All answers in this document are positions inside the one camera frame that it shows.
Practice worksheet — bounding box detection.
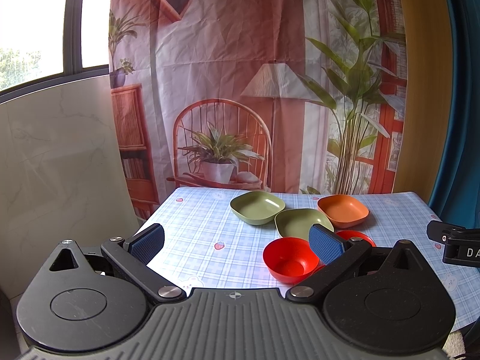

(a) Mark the red round bowl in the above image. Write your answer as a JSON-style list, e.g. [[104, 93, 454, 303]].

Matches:
[[335, 230, 376, 247], [263, 237, 325, 285]]

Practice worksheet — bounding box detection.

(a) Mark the orange square bowl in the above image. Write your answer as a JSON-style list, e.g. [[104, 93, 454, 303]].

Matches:
[[317, 194, 369, 229]]

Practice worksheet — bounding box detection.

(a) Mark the green square bowl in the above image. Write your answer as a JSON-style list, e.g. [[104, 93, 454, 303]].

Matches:
[[230, 191, 286, 226], [274, 208, 335, 241]]

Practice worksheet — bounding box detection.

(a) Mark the teal curtain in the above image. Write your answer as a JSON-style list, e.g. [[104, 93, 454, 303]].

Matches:
[[429, 0, 479, 228]]

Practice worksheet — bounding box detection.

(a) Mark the blue plaid tablecloth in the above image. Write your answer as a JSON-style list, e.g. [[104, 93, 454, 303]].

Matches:
[[145, 187, 479, 329]]

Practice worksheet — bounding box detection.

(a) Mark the printed backdrop curtain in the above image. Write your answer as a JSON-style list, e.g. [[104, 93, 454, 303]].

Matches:
[[108, 0, 407, 219]]

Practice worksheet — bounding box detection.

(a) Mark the black window frame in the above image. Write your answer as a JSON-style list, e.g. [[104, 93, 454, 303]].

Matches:
[[1, 0, 108, 103]]

